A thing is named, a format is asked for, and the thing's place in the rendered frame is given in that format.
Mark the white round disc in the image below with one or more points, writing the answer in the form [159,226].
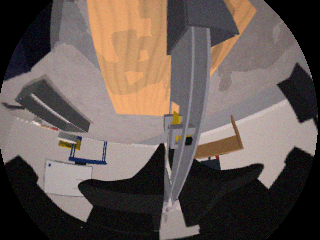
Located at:
[37,120]

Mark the light wooden board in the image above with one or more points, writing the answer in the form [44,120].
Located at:
[129,37]

